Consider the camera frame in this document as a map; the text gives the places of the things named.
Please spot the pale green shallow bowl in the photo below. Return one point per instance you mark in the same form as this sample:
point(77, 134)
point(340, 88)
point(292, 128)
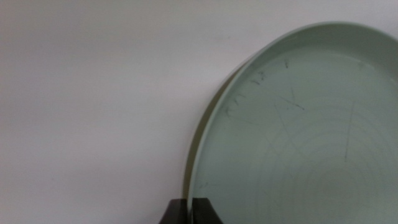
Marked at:
point(295, 140)

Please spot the white shallow bowl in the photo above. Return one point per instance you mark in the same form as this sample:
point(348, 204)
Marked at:
point(196, 140)

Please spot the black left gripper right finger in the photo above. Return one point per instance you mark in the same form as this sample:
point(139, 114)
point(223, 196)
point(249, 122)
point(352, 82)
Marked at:
point(203, 213)

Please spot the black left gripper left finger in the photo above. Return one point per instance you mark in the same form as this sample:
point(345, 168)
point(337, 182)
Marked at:
point(175, 213)

